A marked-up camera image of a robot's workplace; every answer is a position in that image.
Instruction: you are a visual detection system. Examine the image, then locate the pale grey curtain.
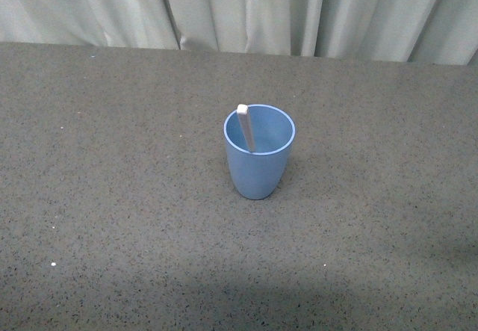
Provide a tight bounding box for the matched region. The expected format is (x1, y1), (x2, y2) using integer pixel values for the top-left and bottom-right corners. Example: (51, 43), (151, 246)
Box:
(1, 0), (477, 65)

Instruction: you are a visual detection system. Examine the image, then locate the white chopstick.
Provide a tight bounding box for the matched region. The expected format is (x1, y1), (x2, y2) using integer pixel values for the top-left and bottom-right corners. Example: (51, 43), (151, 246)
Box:
(236, 104), (255, 152)

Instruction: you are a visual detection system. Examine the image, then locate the blue plastic cup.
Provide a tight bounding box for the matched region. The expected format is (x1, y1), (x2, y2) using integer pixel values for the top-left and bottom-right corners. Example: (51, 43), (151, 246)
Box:
(223, 104), (296, 199)

